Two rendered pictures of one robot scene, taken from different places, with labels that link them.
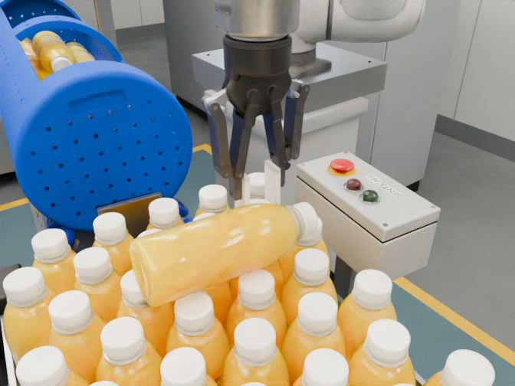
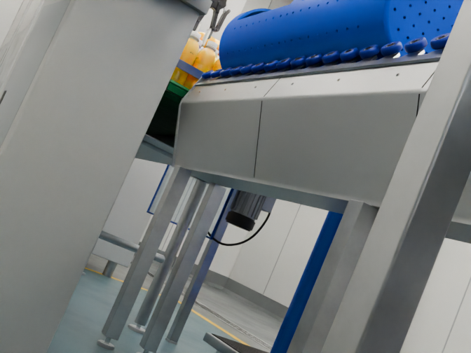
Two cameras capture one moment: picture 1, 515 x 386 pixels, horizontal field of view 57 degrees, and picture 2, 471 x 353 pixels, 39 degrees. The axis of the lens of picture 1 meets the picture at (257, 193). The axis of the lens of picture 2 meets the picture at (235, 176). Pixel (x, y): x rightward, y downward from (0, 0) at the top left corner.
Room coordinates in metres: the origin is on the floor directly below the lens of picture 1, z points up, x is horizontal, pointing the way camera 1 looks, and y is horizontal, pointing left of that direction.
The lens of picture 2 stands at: (2.86, 0.49, 0.44)
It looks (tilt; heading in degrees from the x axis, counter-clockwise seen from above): 6 degrees up; 184
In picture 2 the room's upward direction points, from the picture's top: 23 degrees clockwise
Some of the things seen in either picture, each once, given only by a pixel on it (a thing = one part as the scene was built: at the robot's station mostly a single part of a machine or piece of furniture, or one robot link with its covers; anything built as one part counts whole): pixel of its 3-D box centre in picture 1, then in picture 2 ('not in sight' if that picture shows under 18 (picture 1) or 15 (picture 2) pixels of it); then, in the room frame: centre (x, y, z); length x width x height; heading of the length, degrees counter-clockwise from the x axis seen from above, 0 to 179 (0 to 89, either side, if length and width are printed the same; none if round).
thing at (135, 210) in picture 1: (133, 230); not in sight; (0.62, 0.20, 0.99); 0.10 x 0.02 x 0.12; 119
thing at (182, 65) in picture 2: not in sight; (223, 88); (0.55, 0.16, 0.96); 0.40 x 0.01 x 0.03; 119
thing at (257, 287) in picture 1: (256, 286); not in sight; (0.38, 0.00, 1.09); 0.04 x 0.04 x 0.02
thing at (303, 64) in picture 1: (280, 55); not in sight; (1.25, -0.06, 1.10); 0.22 x 0.18 x 0.06; 48
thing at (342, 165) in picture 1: (342, 166); not in sight; (0.63, -0.13, 1.11); 0.04 x 0.04 x 0.01
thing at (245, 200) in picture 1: (241, 196); (205, 38); (0.51, 0.02, 1.12); 0.03 x 0.01 x 0.07; 29
